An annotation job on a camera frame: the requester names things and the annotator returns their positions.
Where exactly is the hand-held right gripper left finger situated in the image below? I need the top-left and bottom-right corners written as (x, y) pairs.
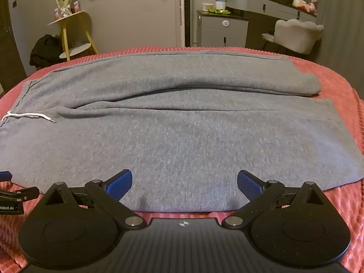
top-left (43, 169), bottom-right (144, 230)

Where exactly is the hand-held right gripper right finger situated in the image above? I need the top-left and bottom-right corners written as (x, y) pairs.
top-left (221, 169), bottom-right (328, 230)

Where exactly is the grey sock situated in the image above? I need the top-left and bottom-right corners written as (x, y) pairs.
top-left (0, 50), bottom-right (364, 213)

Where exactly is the pink ribbed blanket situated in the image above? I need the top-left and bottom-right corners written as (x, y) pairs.
top-left (0, 47), bottom-right (364, 273)

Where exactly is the black bag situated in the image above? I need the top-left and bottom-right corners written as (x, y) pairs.
top-left (29, 34), bottom-right (68, 70)

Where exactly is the dark wooden door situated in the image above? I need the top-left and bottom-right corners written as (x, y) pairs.
top-left (0, 0), bottom-right (28, 93)

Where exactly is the white upholstered chair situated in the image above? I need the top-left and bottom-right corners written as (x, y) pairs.
top-left (261, 18), bottom-right (325, 55)

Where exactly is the grey drawer cabinet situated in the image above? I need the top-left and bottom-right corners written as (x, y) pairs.
top-left (196, 10), bottom-right (250, 48)

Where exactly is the yellow side table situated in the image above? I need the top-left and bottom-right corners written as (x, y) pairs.
top-left (47, 11), bottom-right (99, 61)

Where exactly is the grey vanity desk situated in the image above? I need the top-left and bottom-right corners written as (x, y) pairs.
top-left (226, 0), bottom-right (318, 51)

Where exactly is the white tower air conditioner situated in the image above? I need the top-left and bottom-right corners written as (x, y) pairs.
top-left (175, 0), bottom-right (191, 48)

